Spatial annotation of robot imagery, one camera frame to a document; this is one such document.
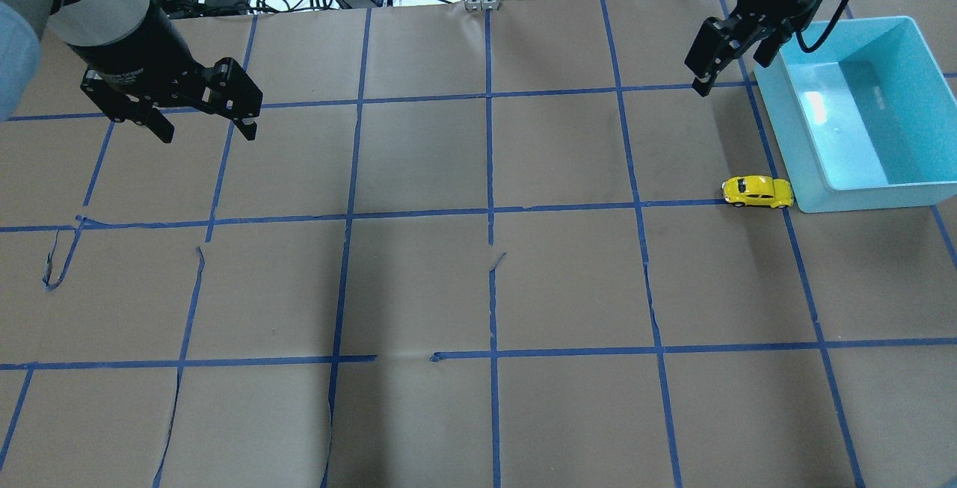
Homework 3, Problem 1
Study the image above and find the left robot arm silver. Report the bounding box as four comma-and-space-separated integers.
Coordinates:
1, 0, 263, 143

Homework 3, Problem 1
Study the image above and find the turquoise plastic bin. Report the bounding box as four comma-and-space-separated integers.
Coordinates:
754, 16, 956, 213

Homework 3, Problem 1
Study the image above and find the yellow beetle toy car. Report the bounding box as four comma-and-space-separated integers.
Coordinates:
721, 175, 794, 209

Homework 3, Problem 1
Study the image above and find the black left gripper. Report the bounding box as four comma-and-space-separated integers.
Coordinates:
81, 2, 263, 144

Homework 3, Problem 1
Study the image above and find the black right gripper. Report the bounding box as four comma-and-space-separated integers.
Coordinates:
685, 0, 823, 97

